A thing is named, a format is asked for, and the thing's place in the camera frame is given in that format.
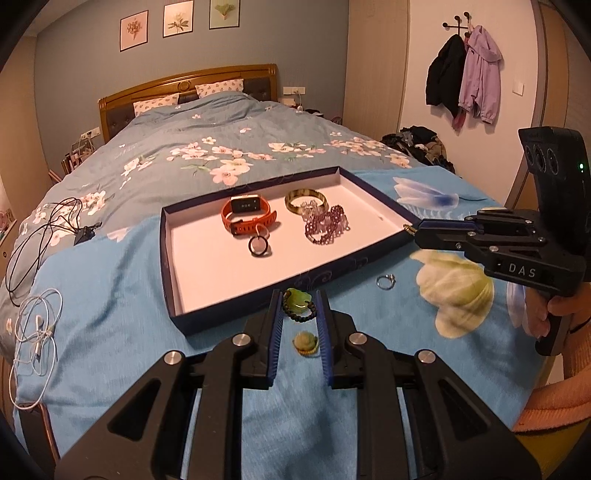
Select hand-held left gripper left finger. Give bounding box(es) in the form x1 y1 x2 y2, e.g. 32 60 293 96
54 290 284 480

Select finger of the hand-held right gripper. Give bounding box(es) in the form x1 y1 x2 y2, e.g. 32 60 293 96
413 228 550 254
418 208 541 230

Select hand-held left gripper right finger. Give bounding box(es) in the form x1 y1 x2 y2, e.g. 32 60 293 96
315 291 542 480

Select small green yellow pendant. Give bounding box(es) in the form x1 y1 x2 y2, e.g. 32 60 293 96
293 331 320 357

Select green jade cord bracelet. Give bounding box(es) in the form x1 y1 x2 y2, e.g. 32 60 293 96
281 287 319 322

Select black ring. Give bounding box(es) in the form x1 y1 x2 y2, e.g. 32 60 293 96
248 224 273 257

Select dark purple bead bracelet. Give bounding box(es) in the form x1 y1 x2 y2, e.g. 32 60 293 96
302 205 346 245

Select clear crystal bead bracelet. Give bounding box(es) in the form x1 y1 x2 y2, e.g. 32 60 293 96
295 198 352 234

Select dark blue box lid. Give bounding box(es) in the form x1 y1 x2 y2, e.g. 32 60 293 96
159 166 419 340

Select orange smart watch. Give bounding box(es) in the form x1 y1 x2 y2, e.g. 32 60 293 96
221 195 279 236

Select olive gold bangle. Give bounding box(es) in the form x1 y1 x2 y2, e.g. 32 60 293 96
284 188 328 215

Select person's right hand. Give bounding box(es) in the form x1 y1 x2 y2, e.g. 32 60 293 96
523 288 591 340

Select pile of dark clothes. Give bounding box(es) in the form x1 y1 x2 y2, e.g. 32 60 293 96
379 126 455 174

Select person's peach clothing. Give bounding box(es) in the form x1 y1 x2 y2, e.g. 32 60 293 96
513 369 591 435

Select black jacket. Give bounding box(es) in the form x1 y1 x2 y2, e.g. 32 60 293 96
426 33 467 121

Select purple jacket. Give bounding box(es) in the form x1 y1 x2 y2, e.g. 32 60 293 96
458 25 503 125

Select light blue flower blanket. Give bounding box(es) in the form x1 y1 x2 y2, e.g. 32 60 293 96
11 166 548 480

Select person's yellow-green clothing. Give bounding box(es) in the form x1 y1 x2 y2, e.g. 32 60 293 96
519 422 591 480

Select grey-blue floral duvet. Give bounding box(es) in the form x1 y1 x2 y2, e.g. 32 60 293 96
0 91 414 361

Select white earphones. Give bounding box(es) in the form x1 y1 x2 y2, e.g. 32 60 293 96
10 288 63 411

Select white dotted pillow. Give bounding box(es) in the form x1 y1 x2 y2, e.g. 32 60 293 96
133 92 180 116
195 78 245 99

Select bedside cosmetics clutter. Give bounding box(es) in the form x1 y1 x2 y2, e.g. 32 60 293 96
48 136 100 183

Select wooden bed headboard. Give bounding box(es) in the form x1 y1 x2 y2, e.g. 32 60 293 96
98 64 279 144

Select green leaf framed picture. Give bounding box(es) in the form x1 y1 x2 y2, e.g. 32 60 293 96
209 0 241 29

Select white flower framed picture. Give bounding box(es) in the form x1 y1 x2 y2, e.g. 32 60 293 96
163 0 194 38

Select pink flower framed picture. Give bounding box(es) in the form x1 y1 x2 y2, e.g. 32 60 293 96
120 10 149 52

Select black wall coat rack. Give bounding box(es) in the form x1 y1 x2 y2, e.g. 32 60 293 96
441 11 474 35

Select black charger cable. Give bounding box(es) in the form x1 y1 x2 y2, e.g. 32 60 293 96
4 198 103 305

